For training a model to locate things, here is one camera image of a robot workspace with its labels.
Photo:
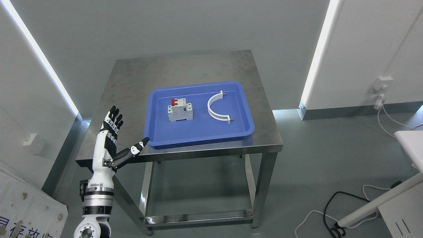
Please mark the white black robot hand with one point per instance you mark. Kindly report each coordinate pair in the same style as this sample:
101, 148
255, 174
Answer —
106, 159

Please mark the grey circuit breaker red switches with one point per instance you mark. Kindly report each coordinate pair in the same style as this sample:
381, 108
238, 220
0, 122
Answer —
180, 110

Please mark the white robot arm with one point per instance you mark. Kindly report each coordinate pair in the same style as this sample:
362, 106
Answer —
97, 206

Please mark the blue plastic tray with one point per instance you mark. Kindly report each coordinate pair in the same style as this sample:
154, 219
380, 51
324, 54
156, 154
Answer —
202, 129

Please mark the stainless steel table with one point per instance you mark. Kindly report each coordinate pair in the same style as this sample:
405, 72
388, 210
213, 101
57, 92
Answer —
129, 86

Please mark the white sign board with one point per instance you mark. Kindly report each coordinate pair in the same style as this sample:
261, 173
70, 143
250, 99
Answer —
26, 211

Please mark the white curved pipe clamp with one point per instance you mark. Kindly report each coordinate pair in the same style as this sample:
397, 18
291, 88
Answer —
215, 108

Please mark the white desk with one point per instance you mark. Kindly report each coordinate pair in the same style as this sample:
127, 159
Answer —
401, 205

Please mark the white wall socket with plug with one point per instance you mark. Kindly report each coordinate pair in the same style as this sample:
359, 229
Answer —
380, 86

